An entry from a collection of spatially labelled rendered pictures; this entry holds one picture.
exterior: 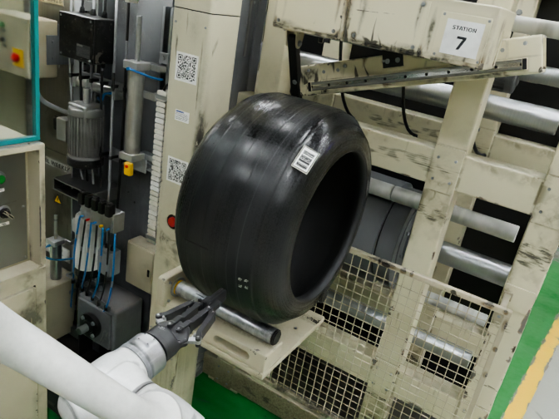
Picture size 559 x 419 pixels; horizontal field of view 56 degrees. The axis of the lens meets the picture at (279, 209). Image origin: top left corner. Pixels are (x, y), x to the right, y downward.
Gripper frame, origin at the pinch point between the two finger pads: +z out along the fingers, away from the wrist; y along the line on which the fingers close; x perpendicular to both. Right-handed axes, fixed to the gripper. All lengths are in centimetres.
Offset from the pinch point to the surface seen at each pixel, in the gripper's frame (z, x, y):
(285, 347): 22.7, 27.0, -8.9
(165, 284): 9.3, 12.6, 24.3
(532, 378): 184, 129, -83
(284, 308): 12.3, 4.0, -12.4
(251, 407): 63, 113, 24
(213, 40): 30, -52, 27
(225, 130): 15.0, -35.6, 10.4
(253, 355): 9.2, 20.8, -6.4
